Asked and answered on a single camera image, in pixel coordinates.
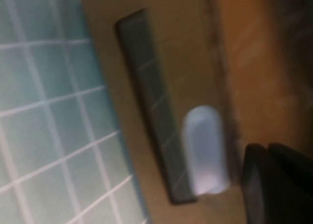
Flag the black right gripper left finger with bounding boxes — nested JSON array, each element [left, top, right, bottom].
[[241, 143, 313, 224]]

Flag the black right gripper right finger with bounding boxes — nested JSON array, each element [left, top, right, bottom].
[[268, 142, 313, 185]]

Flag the shoe box with small window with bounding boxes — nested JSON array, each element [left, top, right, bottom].
[[79, 0, 313, 224]]

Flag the green white grid tablecloth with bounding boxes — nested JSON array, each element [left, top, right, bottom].
[[0, 0, 153, 224]]

